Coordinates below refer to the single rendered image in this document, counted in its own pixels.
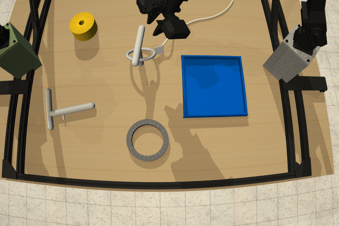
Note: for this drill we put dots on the blue tray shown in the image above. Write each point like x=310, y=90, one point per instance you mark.
x=213, y=86

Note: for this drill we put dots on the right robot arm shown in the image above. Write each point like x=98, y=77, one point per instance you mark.
x=4, y=37

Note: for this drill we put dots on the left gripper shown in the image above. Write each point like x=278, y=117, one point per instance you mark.
x=172, y=26

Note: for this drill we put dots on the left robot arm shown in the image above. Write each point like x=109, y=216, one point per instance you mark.
x=306, y=38

